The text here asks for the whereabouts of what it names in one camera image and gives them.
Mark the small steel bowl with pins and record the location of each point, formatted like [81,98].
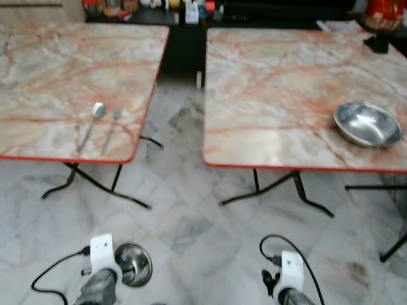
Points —
[137,264]

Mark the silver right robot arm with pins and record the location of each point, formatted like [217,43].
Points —
[296,298]

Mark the large steel bowl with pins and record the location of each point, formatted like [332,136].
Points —
[365,124]

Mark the marble pattern folding table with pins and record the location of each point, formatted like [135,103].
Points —
[273,82]
[63,70]

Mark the steel fork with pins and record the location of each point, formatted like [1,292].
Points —
[111,132]

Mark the steel spoon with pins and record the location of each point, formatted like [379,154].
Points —
[98,110]

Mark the small black holder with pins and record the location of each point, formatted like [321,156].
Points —
[378,43]

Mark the printed magazine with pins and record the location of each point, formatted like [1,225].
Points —
[340,27]

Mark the small white box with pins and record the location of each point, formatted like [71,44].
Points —
[191,15]

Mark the red patterned bag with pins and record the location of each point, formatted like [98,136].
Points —
[385,14]

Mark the light wooden cabinet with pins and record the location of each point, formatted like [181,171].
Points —
[32,9]

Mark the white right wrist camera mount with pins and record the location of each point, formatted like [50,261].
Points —
[292,270]

